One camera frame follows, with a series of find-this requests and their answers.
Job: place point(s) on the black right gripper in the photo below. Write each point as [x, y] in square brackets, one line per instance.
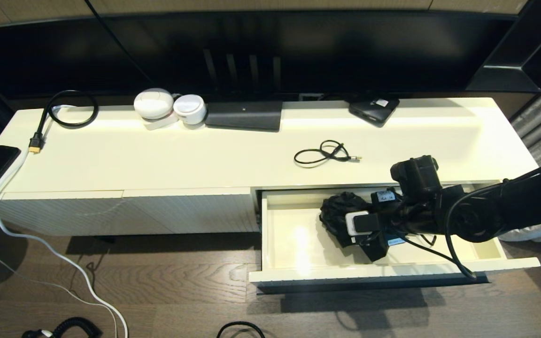
[385, 220]

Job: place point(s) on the black umbrella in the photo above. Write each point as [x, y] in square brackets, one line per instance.
[334, 216]

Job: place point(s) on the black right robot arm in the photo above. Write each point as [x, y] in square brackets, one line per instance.
[533, 197]

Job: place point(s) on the cream TV cabinet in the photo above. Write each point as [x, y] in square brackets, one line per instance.
[181, 159]

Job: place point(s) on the small black set-top box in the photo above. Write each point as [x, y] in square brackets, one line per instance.
[374, 111]

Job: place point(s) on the dark grey flat box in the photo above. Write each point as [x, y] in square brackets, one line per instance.
[243, 116]

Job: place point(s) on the black television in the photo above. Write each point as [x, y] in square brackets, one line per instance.
[298, 47]

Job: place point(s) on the small white round device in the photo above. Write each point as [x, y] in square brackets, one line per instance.
[189, 109]

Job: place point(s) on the large white round device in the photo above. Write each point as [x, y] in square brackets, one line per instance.
[154, 103]

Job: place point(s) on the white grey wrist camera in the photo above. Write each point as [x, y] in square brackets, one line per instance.
[362, 224]

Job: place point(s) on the black wall shelf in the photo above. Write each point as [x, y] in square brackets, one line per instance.
[533, 28]

